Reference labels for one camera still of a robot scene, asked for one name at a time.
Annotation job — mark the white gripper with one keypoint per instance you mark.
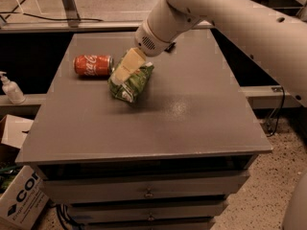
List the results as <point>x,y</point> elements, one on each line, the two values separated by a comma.
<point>151,42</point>

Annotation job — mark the green jalapeno chip bag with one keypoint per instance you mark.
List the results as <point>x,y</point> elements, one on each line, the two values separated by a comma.
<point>132,88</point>

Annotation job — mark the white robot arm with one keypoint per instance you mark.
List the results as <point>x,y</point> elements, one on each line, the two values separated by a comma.
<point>274,40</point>

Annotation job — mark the orange coke can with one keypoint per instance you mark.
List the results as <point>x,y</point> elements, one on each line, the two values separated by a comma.
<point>93,65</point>

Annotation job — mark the black snack bar wrapper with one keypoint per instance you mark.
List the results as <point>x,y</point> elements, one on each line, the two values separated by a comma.
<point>170,48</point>

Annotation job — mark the grey drawer cabinet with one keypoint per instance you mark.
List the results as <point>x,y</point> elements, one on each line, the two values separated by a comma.
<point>167,161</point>

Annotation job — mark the white pump bottle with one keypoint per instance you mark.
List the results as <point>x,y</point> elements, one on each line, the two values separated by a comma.
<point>11,89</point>

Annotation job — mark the white cardboard box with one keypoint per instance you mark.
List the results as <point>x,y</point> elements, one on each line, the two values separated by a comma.
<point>21,200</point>

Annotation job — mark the grey metal frame rail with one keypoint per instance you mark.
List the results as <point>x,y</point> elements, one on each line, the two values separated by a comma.
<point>64,26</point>

